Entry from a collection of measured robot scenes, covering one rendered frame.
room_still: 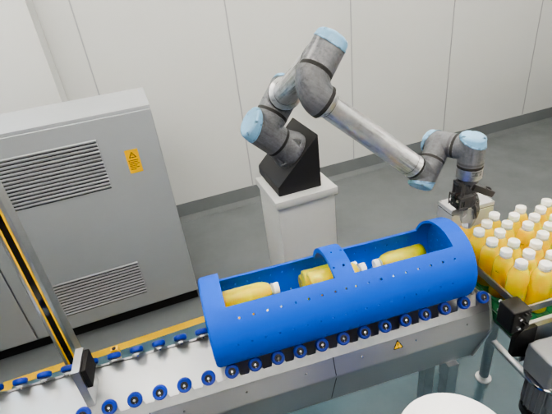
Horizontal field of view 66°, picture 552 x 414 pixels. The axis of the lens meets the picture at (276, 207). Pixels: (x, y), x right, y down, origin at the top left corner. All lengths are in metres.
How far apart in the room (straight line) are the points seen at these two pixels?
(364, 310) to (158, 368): 0.71
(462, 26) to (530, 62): 1.14
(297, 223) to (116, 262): 1.35
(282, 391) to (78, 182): 1.72
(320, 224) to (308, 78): 0.95
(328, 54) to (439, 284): 0.80
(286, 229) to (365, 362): 0.79
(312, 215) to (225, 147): 2.13
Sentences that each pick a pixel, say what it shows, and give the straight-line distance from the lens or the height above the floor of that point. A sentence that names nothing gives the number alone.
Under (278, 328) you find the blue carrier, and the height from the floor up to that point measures 1.12.
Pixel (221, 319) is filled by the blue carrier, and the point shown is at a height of 1.19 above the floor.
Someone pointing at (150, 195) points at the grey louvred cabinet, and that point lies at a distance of 2.72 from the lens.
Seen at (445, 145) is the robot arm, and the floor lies 1.42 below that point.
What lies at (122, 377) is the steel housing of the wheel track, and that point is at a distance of 1.59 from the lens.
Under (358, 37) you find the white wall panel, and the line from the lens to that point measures 4.35.
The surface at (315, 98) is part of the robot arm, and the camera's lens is 1.36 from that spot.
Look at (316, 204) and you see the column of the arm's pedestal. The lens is 2.05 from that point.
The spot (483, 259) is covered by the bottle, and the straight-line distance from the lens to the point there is 1.76.
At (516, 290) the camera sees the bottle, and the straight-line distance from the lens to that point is 1.69.
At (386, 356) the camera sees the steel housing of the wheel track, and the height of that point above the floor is 0.85.
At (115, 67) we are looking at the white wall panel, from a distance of 3.78.
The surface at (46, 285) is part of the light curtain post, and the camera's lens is 1.72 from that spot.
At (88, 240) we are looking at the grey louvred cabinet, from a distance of 2.85.
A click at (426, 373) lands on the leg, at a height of 0.42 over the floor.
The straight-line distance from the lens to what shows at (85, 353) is 1.50.
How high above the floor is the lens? 2.05
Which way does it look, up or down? 30 degrees down
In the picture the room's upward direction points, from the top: 7 degrees counter-clockwise
